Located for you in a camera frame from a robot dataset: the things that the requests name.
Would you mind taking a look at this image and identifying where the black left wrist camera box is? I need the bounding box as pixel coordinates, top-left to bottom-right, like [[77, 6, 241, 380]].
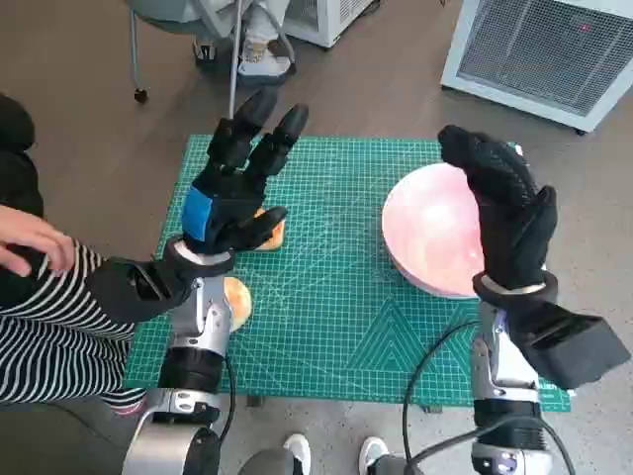
[[86, 259, 194, 323]]

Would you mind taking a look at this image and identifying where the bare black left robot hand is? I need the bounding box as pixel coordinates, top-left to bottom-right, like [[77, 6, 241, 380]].
[[181, 88, 311, 256]]

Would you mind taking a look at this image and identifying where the large white grille appliance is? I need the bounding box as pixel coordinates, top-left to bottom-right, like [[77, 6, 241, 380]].
[[439, 0, 633, 135]]

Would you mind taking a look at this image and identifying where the small white appliance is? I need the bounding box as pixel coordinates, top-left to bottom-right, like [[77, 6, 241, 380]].
[[284, 0, 382, 49]]

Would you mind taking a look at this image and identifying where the long toasted bread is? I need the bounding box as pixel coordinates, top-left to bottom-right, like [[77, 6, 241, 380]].
[[236, 207, 287, 252]]

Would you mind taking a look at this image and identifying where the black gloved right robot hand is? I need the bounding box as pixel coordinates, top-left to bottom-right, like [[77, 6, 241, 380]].
[[438, 124, 559, 288]]

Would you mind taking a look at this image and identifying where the person on chair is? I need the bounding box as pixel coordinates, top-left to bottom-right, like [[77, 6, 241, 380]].
[[192, 0, 298, 80]]

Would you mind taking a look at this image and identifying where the person's hand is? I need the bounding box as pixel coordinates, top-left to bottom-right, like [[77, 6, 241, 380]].
[[0, 203, 75, 277]]

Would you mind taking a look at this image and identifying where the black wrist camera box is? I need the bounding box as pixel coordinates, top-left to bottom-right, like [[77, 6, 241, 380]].
[[508, 301, 633, 391], [86, 259, 194, 323]]

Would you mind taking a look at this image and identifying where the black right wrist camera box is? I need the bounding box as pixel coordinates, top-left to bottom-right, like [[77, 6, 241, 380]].
[[508, 301, 633, 391]]

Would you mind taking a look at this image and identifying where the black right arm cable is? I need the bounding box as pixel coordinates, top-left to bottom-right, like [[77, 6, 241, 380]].
[[401, 319, 484, 475]]

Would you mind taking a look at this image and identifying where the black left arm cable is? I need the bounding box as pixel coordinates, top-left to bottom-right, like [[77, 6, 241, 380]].
[[217, 355, 237, 441]]

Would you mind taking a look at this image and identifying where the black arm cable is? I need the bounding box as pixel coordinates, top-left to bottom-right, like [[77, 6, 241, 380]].
[[217, 355, 237, 441], [401, 319, 484, 475]]

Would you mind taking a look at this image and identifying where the pink bowl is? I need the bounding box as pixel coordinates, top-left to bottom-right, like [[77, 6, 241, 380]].
[[380, 165, 485, 301]]

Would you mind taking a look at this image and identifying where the grey wheeled chair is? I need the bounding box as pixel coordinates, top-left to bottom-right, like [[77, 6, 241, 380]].
[[126, 0, 298, 133]]

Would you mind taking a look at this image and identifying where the grey leg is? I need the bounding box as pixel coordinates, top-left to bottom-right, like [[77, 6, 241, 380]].
[[368, 454, 414, 475], [238, 448, 298, 475]]

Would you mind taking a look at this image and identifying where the round bread bun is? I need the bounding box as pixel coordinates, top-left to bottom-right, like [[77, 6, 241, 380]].
[[222, 276, 254, 329]]

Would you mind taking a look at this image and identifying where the white and black foot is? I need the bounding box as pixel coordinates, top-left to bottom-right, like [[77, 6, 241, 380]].
[[284, 433, 312, 475], [359, 435, 390, 475]]

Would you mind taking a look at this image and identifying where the green cutting mat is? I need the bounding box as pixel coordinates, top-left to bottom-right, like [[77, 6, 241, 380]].
[[123, 134, 573, 415]]

